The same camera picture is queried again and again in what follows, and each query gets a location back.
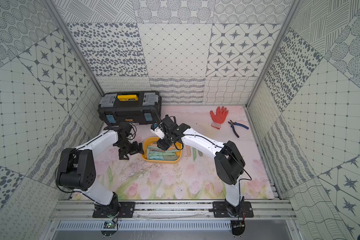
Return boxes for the aluminium frame rail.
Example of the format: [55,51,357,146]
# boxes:
[49,200,297,221]

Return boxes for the floral pink table mat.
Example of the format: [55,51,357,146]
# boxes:
[95,106,275,200]

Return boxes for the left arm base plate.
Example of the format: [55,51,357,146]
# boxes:
[92,202,136,219]

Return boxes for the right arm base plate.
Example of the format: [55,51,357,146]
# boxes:
[209,201,254,218]

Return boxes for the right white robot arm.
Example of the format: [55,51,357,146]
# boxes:
[151,115,246,217]

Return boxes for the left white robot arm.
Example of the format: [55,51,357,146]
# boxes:
[55,122,144,218]

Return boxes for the blue handled pliers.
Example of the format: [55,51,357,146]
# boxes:
[227,119,250,139]

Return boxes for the black plastic toolbox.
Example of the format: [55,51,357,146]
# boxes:
[98,91,162,126]

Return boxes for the yellow plastic storage box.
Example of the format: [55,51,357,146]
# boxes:
[142,137,182,164]

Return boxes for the red work glove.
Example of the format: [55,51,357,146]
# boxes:
[210,106,229,129]

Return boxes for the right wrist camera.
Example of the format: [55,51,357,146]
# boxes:
[151,124,165,139]

